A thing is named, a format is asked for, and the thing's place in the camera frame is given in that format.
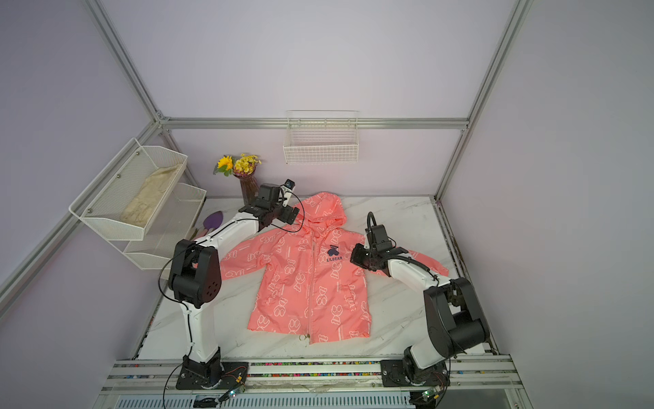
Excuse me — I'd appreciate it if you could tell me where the pink printed hooded jacket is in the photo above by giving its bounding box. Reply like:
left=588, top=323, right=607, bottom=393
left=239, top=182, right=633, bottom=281
left=219, top=191, right=450, bottom=344

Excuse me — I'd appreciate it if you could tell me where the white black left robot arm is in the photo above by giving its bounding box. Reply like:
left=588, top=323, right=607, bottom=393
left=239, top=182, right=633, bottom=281
left=165, top=179, right=300, bottom=390

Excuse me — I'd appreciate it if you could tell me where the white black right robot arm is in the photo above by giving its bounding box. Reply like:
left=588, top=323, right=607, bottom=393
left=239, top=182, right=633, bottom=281
left=350, top=212, right=491, bottom=386

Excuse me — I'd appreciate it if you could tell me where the dark glass vase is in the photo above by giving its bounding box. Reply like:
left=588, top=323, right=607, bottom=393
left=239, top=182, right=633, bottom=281
left=238, top=173, right=259, bottom=206

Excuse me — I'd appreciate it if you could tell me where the yellow flower bouquet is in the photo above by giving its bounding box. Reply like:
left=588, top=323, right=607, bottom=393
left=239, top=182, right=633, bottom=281
left=213, top=153, right=262, bottom=178

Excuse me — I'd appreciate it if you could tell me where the beige cloth in shelf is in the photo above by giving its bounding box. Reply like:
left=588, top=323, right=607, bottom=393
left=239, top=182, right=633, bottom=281
left=120, top=165, right=181, bottom=228

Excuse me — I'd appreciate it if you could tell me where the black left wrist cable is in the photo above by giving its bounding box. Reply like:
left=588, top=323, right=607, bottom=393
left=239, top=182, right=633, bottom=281
left=270, top=191, right=307, bottom=234

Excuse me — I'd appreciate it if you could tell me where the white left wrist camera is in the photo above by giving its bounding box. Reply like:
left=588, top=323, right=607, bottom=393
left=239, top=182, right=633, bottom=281
left=280, top=179, right=296, bottom=206

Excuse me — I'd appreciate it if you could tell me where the pink handled garden tool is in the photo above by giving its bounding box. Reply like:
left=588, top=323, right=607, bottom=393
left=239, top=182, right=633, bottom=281
left=192, top=229, right=206, bottom=240

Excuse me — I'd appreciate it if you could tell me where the white wire wall basket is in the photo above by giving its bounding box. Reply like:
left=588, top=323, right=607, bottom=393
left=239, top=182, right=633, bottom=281
left=283, top=110, right=359, bottom=165

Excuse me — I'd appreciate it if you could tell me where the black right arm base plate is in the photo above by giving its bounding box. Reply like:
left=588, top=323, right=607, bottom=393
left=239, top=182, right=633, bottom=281
left=380, top=358, right=449, bottom=387

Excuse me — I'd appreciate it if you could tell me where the white two-tier wire shelf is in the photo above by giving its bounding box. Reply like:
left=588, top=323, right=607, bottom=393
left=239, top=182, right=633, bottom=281
left=69, top=139, right=206, bottom=270

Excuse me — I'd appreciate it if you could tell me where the aluminium front rail frame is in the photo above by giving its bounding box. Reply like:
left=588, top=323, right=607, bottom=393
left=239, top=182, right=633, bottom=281
left=94, top=354, right=532, bottom=408

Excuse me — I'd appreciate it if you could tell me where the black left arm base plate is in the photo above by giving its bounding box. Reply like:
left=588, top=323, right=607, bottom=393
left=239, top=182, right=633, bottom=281
left=175, top=360, right=250, bottom=390

